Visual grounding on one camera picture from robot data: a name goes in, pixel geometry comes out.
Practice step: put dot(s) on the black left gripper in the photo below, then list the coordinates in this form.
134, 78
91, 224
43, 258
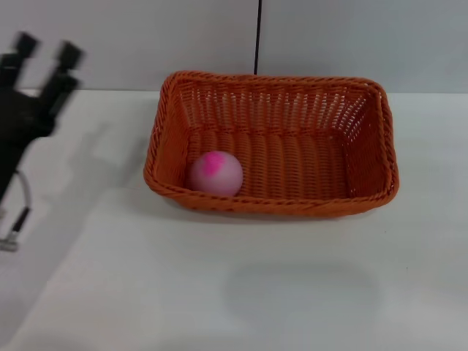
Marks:
18, 120

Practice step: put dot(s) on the pink translucent ball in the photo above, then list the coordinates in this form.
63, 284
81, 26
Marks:
219, 179

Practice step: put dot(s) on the orange woven plastic basket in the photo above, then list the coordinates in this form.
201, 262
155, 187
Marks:
292, 164

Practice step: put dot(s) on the black vertical wall strip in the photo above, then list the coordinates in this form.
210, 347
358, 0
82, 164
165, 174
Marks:
257, 36

